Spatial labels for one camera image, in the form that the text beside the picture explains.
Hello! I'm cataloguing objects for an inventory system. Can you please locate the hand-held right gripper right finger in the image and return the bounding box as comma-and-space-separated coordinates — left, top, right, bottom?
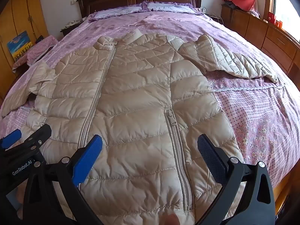
197, 134, 276, 225

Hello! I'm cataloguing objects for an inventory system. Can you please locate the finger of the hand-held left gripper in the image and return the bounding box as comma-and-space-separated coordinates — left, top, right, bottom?
5, 124, 52, 156
0, 130, 23, 150

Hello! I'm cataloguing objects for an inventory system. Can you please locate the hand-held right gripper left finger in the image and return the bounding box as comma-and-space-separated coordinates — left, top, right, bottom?
22, 135, 104, 225

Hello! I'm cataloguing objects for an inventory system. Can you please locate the beige down jacket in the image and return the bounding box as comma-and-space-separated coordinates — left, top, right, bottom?
1, 29, 279, 225

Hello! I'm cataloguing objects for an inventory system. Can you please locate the bed with pink floral cover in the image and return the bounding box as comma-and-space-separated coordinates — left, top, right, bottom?
0, 7, 300, 188

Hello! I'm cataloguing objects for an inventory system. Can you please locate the blue picture book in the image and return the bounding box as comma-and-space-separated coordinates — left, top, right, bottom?
7, 30, 33, 60

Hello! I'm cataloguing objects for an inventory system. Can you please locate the dark wooden nightstand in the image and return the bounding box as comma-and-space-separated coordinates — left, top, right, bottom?
60, 21, 82, 37

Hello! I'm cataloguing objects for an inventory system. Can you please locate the white paper pile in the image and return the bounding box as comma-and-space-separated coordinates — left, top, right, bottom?
65, 19, 81, 28

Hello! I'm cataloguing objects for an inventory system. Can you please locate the wooden wardrobe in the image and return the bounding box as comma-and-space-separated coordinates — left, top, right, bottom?
0, 0, 50, 104

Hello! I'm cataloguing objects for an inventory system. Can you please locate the wooden dresser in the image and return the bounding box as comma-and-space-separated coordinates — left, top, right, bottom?
220, 3, 300, 75

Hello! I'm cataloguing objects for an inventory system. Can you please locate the purple frilled pillow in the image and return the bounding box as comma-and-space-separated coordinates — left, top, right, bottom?
90, 5, 144, 21
142, 1, 203, 15

